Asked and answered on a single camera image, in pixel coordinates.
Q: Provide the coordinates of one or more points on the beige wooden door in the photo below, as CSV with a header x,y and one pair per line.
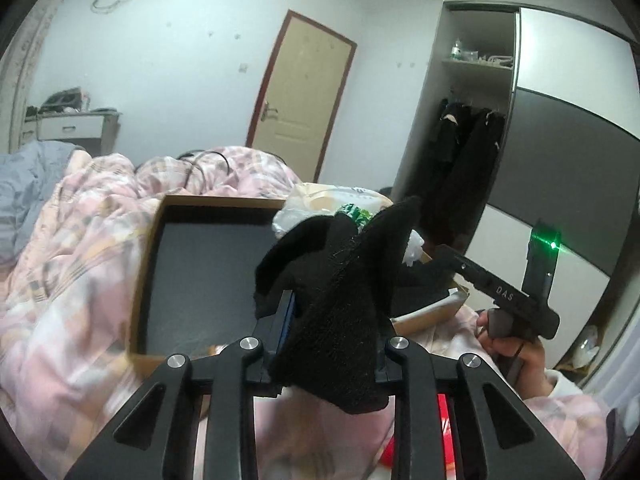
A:
x,y
300,94

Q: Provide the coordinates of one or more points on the white bedside desk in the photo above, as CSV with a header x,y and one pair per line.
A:
x,y
95,132

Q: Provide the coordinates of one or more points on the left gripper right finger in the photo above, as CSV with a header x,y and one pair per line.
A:
x,y
457,418

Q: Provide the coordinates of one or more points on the cardboard box with black foam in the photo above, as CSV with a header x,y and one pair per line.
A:
x,y
195,289

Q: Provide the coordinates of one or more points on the red package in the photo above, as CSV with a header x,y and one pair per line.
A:
x,y
442,442

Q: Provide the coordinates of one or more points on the black soft cloth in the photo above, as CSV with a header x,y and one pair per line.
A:
x,y
342,278

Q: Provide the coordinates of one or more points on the white wardrobe with sliding door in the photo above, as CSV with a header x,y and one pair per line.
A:
x,y
569,156

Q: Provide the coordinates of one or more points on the grey blanket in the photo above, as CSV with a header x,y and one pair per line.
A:
x,y
28,178

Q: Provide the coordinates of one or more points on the black tracker with green light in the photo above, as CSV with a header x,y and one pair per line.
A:
x,y
543,251

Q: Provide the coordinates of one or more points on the black hanging clothes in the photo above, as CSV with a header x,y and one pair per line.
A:
x,y
454,171

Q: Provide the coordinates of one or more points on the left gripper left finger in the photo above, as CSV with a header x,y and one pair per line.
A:
x,y
153,436

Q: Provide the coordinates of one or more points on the person's right hand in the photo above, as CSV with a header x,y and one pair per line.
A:
x,y
532,380

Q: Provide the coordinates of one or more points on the white plastic bag green print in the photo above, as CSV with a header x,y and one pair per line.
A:
x,y
313,199

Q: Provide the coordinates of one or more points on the pink plaid quilt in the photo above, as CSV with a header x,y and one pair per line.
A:
x,y
66,303

